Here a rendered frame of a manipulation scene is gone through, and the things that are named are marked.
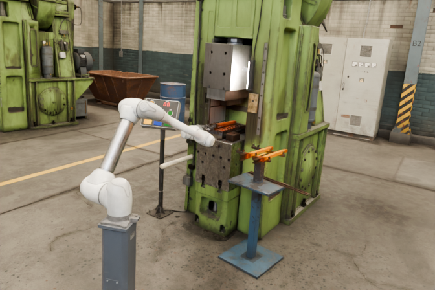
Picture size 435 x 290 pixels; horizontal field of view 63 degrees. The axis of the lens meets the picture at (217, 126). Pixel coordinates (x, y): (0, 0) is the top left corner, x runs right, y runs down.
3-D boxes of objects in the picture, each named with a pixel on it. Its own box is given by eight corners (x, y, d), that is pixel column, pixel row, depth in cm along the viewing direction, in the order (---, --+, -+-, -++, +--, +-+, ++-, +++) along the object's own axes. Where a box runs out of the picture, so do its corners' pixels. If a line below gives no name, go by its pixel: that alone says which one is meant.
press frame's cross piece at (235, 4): (252, 38, 308) (257, -21, 297) (213, 36, 330) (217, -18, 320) (274, 41, 343) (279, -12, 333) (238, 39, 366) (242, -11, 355)
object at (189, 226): (217, 248, 314) (217, 247, 314) (167, 227, 346) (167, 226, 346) (240, 232, 346) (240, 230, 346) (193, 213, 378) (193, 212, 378)
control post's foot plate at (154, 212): (160, 219, 359) (160, 211, 357) (144, 213, 371) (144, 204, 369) (174, 212, 377) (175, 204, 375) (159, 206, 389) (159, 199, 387)
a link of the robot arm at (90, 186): (94, 202, 224) (70, 194, 234) (110, 208, 238) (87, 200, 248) (141, 95, 246) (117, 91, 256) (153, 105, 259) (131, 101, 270)
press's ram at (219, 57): (238, 92, 307) (241, 44, 299) (202, 87, 328) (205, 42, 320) (261, 89, 341) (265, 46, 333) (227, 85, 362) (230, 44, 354)
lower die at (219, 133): (221, 139, 324) (222, 130, 323) (204, 135, 335) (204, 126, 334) (245, 132, 358) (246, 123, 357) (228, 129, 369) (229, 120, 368)
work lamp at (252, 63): (252, 90, 311) (262, -20, 291) (246, 90, 314) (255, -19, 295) (255, 90, 314) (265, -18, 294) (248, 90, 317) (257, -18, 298)
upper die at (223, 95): (224, 101, 317) (225, 90, 315) (206, 98, 328) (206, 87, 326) (248, 97, 351) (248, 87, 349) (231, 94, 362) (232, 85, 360)
